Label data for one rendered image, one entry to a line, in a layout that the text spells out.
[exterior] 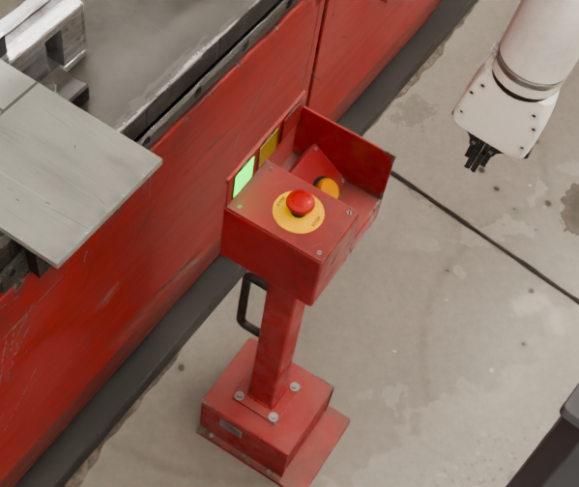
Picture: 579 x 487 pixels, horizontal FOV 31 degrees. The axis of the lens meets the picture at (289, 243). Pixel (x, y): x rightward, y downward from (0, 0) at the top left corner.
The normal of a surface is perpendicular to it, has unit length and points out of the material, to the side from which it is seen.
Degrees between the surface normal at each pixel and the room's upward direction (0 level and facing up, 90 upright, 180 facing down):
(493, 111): 90
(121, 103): 0
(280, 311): 90
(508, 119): 90
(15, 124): 0
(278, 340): 90
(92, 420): 0
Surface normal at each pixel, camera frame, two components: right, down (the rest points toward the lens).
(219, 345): 0.11, -0.56
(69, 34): 0.83, 0.51
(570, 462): -0.63, 0.60
